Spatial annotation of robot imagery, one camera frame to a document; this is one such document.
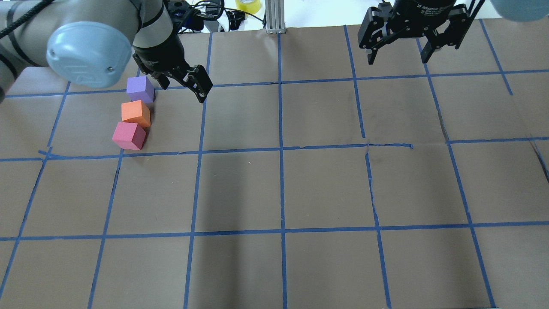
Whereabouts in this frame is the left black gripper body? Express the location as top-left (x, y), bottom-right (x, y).
top-left (132, 33), bottom-right (190, 79)

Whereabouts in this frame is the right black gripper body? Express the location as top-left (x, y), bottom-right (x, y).
top-left (384, 0), bottom-right (470, 39)

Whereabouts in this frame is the orange foam block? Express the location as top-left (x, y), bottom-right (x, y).
top-left (121, 100), bottom-right (151, 128)

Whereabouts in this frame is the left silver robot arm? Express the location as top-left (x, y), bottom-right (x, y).
top-left (1, 0), bottom-right (213, 103)

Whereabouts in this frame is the purple foam block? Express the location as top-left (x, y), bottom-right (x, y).
top-left (126, 76), bottom-right (155, 104)

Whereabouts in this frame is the red foam block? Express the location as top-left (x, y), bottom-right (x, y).
top-left (112, 122), bottom-right (147, 150)

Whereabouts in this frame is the yellow tape roll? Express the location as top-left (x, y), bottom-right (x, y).
top-left (235, 0), bottom-right (261, 14)

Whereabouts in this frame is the aluminium frame post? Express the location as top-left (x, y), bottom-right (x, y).
top-left (265, 0), bottom-right (287, 34)

